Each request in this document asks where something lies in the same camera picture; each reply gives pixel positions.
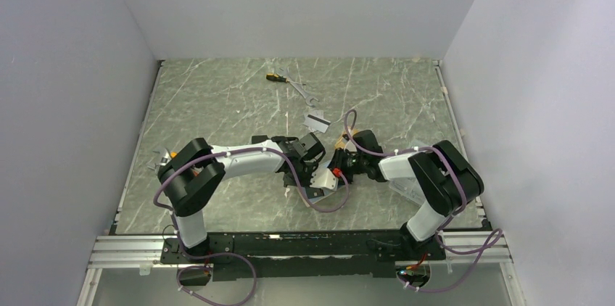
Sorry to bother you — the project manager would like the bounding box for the black yellow screwdriver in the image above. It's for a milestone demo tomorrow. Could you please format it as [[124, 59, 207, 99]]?
[[265, 73, 290, 83]]

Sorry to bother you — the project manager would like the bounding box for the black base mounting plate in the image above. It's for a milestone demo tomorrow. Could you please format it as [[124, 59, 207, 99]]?
[[160, 229, 446, 281]]

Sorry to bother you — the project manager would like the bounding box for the clear plastic screw box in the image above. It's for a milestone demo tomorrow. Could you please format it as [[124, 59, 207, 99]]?
[[388, 140, 429, 206]]

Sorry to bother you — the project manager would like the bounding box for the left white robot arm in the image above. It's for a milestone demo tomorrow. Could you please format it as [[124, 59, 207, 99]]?
[[150, 133, 326, 262]]

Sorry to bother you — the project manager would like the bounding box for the orange credit card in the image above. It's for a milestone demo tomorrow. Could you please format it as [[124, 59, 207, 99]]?
[[334, 133, 350, 149]]

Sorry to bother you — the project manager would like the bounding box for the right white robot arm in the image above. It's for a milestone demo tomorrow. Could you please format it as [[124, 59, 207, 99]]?
[[328, 130, 484, 259]]

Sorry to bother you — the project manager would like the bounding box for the silver credit card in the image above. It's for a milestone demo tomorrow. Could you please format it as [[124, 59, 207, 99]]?
[[303, 109, 331, 133]]

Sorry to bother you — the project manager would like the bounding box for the beige leather card holder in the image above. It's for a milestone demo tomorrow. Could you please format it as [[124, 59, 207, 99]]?
[[303, 160, 345, 207]]

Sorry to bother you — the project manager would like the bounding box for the red adjustable wrench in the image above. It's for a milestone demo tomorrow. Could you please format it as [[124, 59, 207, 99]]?
[[146, 147, 173, 173]]

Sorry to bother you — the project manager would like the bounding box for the aluminium frame rail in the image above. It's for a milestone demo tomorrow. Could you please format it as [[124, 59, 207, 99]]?
[[77, 231, 528, 305]]

